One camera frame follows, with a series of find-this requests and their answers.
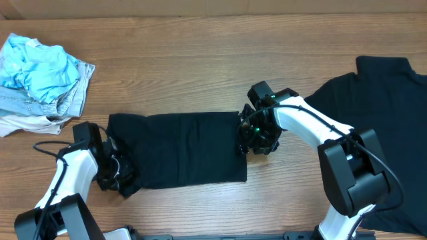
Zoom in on black t-shirt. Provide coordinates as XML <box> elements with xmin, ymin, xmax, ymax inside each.
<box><xmin>107</xmin><ymin>112</ymin><xmax>247</xmax><ymax>197</ymax></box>

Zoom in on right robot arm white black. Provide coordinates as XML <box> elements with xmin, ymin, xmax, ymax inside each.
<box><xmin>236</xmin><ymin>81</ymin><xmax>392</xmax><ymax>239</ymax></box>

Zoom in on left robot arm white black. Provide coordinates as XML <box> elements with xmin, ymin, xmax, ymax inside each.
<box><xmin>14</xmin><ymin>122</ymin><xmax>140</xmax><ymax>240</ymax></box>

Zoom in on black clothes pile right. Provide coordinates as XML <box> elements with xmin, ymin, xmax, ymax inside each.
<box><xmin>305</xmin><ymin>56</ymin><xmax>426</xmax><ymax>235</ymax></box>

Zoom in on folded pale pink garment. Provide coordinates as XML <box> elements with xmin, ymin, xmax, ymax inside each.
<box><xmin>1</xmin><ymin>115</ymin><xmax>71</xmax><ymax>137</ymax></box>

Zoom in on folded blue denim jeans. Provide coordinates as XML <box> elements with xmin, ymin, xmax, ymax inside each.
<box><xmin>1</xmin><ymin>61</ymin><xmax>95</xmax><ymax>117</ymax></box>

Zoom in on light blue crumpled shirt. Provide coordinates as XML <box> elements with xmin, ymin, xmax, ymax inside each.
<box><xmin>1</xmin><ymin>33</ymin><xmax>81</xmax><ymax>103</ymax></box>

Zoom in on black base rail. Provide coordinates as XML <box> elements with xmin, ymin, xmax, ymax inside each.
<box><xmin>140</xmin><ymin>231</ymin><xmax>314</xmax><ymax>240</ymax></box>

